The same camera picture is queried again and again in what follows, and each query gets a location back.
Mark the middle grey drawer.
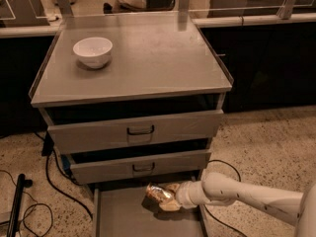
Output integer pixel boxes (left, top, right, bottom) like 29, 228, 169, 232
70, 138, 210, 184

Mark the black floor cable right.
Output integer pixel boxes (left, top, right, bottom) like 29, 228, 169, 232
202, 159, 249, 237

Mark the thin black looped cable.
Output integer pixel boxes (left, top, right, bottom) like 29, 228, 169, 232
0, 169, 54, 237

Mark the black floor cable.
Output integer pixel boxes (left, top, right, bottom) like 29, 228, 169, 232
202, 159, 249, 237
34, 131, 94, 220

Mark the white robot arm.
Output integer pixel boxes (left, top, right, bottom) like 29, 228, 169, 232
159, 172, 316, 237

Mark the black bar on floor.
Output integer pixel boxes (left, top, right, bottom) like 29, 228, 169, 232
6, 174, 31, 237

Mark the black floor cable left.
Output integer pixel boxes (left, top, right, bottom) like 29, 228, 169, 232
34, 131, 94, 220

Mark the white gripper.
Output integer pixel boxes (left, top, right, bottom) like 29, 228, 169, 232
159, 181, 210, 212

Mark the white ceramic bowl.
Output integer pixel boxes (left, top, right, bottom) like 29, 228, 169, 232
73, 37, 113, 69

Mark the grey metal drawer cabinet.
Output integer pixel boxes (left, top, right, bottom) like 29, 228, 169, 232
28, 11, 234, 237

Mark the top grey drawer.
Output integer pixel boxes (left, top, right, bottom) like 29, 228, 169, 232
41, 93, 224, 154

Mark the grey drawer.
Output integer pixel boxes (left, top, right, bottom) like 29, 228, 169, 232
70, 138, 210, 184
41, 93, 224, 154
92, 172, 209, 237

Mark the bottom grey drawer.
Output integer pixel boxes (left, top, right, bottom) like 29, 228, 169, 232
92, 172, 209, 237

